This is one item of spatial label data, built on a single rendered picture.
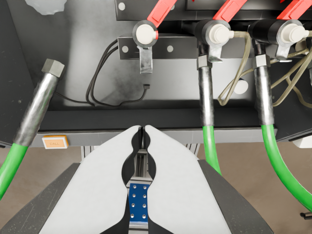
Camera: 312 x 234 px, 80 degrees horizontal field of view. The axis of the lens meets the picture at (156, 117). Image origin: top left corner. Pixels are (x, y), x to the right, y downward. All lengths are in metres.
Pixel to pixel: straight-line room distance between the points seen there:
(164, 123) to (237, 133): 0.18
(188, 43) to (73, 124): 0.34
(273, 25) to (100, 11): 0.36
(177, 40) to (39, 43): 0.35
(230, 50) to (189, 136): 0.21
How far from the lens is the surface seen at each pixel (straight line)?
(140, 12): 0.34
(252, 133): 0.51
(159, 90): 0.53
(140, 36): 0.21
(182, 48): 0.35
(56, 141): 0.49
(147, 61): 0.23
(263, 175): 2.19
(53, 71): 0.24
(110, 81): 0.53
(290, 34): 0.26
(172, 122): 0.48
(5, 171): 0.24
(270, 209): 2.66
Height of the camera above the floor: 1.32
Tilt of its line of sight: 62 degrees down
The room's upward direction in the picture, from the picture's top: 176 degrees clockwise
